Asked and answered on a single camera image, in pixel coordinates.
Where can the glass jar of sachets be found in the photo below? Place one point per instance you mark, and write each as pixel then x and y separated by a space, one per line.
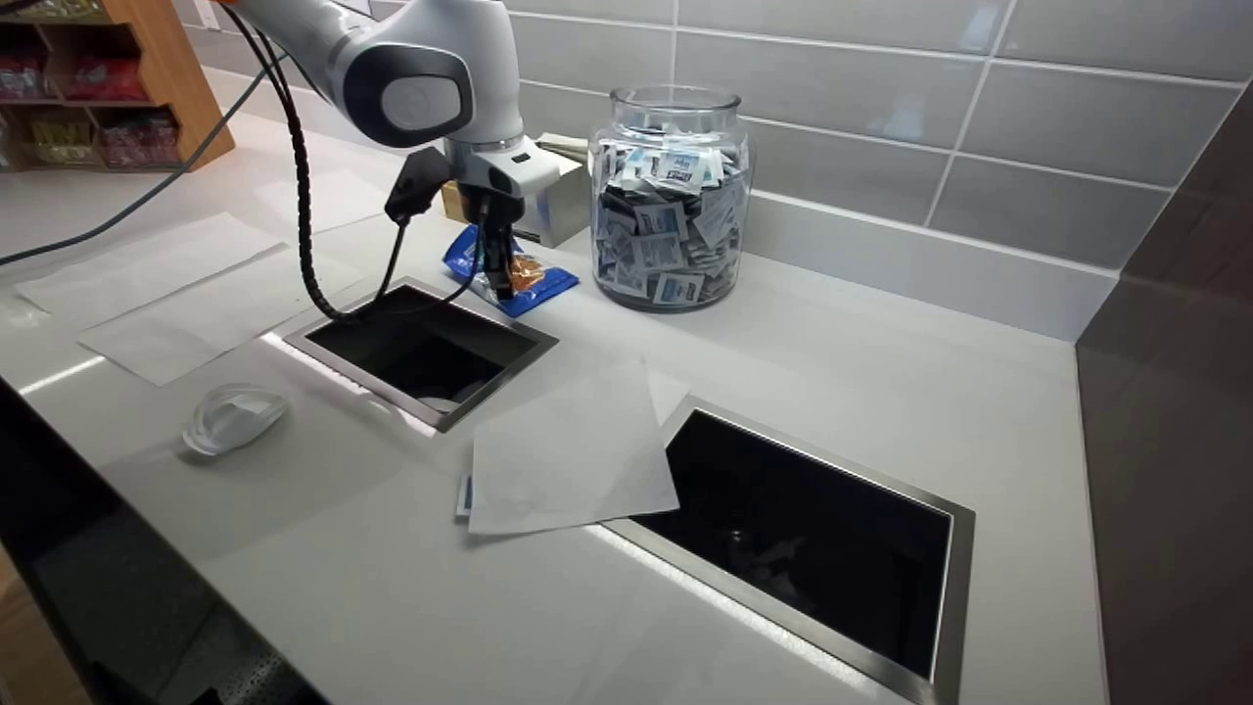
pixel 668 210

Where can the white plastic lid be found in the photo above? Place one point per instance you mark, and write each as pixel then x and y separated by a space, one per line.
pixel 231 424

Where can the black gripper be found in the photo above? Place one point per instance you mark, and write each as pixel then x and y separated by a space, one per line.
pixel 501 207

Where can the steel-framed bin opening with waste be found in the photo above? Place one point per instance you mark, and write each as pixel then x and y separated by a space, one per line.
pixel 416 352

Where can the small white box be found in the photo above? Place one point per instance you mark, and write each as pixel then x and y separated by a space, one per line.
pixel 561 210

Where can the blue and white pretzel packet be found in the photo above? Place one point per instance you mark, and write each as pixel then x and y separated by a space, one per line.
pixel 545 283

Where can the wooden snack shelf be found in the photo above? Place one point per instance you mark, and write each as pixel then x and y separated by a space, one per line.
pixel 119 79

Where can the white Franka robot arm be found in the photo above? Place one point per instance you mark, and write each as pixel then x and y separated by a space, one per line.
pixel 378 66

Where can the white paper sheet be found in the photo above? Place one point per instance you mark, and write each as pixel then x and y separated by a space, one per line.
pixel 570 456

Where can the dark brown cabinet panel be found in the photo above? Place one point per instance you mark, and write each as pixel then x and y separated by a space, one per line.
pixel 1177 432

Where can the steel-framed empty bin opening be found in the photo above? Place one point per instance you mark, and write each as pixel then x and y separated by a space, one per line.
pixel 795 536

